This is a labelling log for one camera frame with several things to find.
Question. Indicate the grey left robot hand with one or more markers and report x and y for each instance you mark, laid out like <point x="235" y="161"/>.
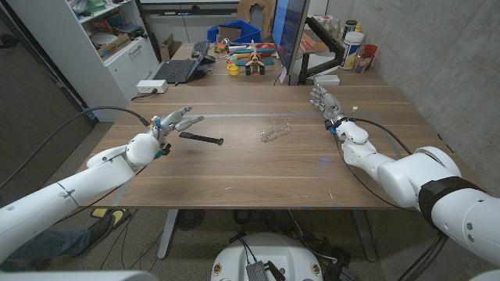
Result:
<point x="172" y="123"/>

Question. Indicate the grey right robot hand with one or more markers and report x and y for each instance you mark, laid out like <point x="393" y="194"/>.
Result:
<point x="330" y="105"/>

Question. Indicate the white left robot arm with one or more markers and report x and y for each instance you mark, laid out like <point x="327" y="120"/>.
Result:
<point x="78" y="187"/>

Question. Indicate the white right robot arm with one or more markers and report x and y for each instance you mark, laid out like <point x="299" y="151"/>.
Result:
<point x="422" y="179"/>

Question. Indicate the small white box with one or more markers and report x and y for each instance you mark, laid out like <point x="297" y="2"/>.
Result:
<point x="326" y="80"/>

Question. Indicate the white power strip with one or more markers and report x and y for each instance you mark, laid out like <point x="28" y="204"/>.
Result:
<point x="151" y="86"/>

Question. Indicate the clear glass jar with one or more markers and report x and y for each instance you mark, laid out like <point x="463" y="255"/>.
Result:
<point x="361" y="63"/>

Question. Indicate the black laptop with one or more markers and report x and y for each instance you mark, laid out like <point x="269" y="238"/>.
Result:
<point x="176" y="70"/>

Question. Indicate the white canister with label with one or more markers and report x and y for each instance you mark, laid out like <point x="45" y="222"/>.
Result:
<point x="351" y="50"/>

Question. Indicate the black computer mouse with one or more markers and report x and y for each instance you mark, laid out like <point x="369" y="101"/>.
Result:
<point x="208" y="59"/>

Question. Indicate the open brown cardboard box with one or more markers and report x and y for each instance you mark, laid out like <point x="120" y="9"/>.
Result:
<point x="168" y="48"/>

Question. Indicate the black keyboard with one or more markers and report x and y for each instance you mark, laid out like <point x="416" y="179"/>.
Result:
<point x="200" y="47"/>

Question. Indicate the small yellow cup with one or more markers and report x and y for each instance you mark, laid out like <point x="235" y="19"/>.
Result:
<point x="233" y="70"/>

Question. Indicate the dark bottle with black lid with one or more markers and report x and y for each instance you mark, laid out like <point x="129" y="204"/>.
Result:
<point x="349" y="26"/>

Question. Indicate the yellow bottle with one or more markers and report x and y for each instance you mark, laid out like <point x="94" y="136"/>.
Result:
<point x="358" y="28"/>

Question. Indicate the black computer monitor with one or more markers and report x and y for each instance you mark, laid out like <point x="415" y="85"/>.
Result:
<point x="291" y="31"/>

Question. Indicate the red bowl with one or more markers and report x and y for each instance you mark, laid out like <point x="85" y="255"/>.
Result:
<point x="267" y="46"/>

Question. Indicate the wooden toy airplane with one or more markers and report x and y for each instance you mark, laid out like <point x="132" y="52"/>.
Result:
<point x="254" y="60"/>

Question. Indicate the small colourful toy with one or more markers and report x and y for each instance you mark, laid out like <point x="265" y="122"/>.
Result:
<point x="219" y="47"/>

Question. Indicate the printed cardboard shelf box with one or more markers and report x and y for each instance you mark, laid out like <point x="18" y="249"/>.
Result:
<point x="115" y="45"/>

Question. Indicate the round black fan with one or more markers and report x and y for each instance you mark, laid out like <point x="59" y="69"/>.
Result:
<point x="190" y="219"/>

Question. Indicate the yellow black foot pedal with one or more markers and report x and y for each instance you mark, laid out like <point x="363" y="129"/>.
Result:
<point x="122" y="215"/>

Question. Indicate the white plate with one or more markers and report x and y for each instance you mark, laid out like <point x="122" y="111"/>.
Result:
<point x="102" y="39"/>

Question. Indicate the white shelf cabinet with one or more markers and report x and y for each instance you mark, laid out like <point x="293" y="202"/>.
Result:
<point x="78" y="66"/>

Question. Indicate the blue plastic bin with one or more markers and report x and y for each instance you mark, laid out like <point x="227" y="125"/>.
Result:
<point x="250" y="30"/>

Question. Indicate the grey metal table leg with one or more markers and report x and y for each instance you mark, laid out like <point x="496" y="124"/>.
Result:
<point x="168" y="234"/>
<point x="365" y="238"/>

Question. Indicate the black shoe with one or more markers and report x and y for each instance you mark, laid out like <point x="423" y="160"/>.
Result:
<point x="99" y="232"/>

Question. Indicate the green box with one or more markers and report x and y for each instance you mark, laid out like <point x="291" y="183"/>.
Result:
<point x="95" y="4"/>

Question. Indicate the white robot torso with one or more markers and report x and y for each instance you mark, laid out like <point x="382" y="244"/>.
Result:
<point x="273" y="250"/>

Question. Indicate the person's leg in jeans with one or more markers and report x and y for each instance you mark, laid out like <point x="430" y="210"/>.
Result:
<point x="54" y="244"/>

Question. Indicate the grey finned module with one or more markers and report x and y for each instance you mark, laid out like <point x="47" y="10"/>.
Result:
<point x="256" y="272"/>

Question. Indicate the clear frame glasses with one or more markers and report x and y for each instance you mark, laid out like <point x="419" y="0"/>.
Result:
<point x="269" y="134"/>

